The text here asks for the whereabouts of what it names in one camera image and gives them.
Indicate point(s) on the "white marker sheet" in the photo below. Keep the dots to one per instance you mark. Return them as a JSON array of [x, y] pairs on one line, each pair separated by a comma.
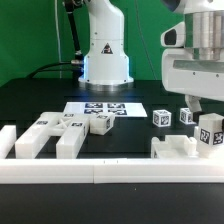
[[118, 109]]

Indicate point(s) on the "black camera stand pole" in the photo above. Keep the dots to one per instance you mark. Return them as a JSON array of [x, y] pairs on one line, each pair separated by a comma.
[[70, 6]]

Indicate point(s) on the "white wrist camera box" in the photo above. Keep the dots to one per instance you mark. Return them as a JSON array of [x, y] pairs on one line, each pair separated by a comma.
[[175, 36]]

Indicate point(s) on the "white U-shaped fence frame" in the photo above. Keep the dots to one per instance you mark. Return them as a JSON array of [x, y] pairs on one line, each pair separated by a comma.
[[47, 171]]

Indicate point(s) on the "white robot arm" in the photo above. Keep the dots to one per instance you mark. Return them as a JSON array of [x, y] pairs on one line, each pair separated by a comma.
[[106, 65]]

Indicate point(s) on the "white chair back frame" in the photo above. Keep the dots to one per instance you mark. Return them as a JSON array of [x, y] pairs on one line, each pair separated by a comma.
[[71, 129]]

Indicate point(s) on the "white chair seat plate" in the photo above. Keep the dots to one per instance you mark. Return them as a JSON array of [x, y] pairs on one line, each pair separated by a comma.
[[174, 147]]

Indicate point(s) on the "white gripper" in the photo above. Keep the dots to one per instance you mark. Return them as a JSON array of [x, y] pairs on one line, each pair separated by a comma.
[[182, 74]]

